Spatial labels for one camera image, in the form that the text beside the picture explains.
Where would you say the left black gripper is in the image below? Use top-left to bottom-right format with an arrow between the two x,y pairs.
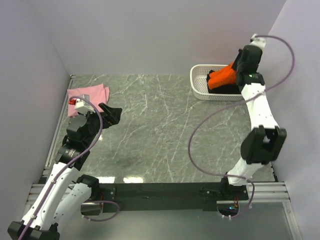
78,102 -> 122,147

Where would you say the orange t shirt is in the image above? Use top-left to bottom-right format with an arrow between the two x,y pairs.
207,62 -> 236,90

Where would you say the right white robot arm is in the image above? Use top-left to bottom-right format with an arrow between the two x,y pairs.
219,44 -> 287,200

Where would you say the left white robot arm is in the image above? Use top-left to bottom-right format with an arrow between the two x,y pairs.
7,102 -> 122,240

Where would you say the folded pink t shirt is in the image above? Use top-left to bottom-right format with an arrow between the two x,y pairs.
67,83 -> 110,113

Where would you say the black t shirt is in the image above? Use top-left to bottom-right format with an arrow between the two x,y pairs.
207,83 -> 240,95

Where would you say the white perforated plastic basket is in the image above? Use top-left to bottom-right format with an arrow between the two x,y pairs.
189,63 -> 243,101

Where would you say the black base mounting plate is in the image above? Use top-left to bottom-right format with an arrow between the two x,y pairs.
100,182 -> 249,212

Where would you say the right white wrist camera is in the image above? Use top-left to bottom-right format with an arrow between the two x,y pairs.
249,34 -> 266,51

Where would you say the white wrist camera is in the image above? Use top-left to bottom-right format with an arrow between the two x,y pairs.
249,34 -> 266,51
68,98 -> 94,115

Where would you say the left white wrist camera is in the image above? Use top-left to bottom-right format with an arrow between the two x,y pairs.
68,98 -> 94,115

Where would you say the aluminium frame rail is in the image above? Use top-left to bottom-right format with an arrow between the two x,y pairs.
26,74 -> 76,205

